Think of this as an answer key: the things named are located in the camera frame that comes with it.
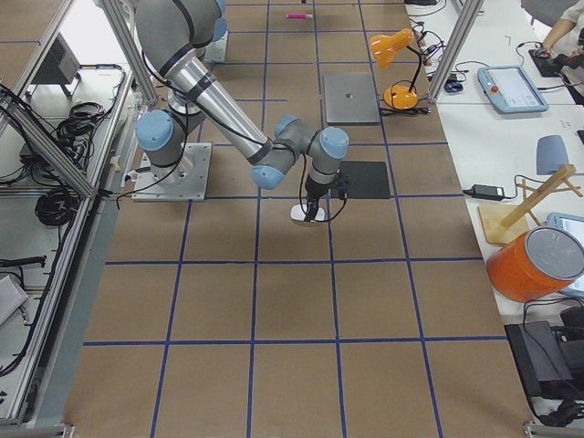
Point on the wooden stand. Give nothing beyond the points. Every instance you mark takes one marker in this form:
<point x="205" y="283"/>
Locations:
<point x="505" y="222"/>

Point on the grey laptop notebook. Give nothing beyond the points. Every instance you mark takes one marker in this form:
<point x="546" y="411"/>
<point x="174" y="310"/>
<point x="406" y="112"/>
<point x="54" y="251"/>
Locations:
<point x="350" y="99"/>

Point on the black laptop charger brick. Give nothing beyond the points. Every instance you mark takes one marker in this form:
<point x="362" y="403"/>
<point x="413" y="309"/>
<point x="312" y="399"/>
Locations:
<point x="486" y="192"/>

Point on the black mousepad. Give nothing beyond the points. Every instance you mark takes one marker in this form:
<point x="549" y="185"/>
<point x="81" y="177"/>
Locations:
<point x="368" y="180"/>

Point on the aluminium frame post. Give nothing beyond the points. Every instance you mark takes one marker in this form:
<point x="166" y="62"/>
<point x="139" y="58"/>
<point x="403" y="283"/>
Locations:
<point x="462" y="28"/>

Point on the orange cylindrical bucket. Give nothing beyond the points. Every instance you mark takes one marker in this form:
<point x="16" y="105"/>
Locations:
<point x="539" y="262"/>

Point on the white computer mouse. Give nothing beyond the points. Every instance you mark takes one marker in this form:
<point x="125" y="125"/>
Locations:
<point x="297" y="214"/>

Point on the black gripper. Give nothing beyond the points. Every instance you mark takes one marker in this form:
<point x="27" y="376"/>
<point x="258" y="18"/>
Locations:
<point x="315" y="189"/>

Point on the grey blue pouch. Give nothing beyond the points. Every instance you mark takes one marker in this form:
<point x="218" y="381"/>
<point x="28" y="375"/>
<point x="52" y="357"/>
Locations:
<point x="551" y="154"/>

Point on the person at desk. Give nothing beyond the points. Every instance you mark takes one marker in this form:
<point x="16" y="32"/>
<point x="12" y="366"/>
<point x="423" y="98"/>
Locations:
<point x="564" y="42"/>

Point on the blue teach pendant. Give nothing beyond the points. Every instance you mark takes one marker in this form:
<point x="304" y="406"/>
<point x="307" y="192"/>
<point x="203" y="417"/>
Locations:
<point x="510" y="90"/>

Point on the black box on desk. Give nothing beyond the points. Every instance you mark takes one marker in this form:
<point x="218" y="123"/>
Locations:
<point x="541" y="366"/>

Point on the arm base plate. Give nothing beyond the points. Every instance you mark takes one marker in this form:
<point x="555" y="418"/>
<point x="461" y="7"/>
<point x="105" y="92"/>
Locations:
<point x="187" y="182"/>
<point x="216" y="51"/>

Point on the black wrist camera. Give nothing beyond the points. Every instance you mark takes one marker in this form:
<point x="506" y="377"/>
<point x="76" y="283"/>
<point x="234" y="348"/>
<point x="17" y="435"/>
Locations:
<point x="340" y="187"/>

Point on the orange desk lamp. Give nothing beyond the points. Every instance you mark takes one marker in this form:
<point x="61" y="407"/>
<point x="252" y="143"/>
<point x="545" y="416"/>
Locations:
<point x="384" y="49"/>

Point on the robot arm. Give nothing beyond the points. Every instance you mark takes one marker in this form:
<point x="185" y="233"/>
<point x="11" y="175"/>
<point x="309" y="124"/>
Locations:
<point x="170" y="34"/>
<point x="212" y="20"/>

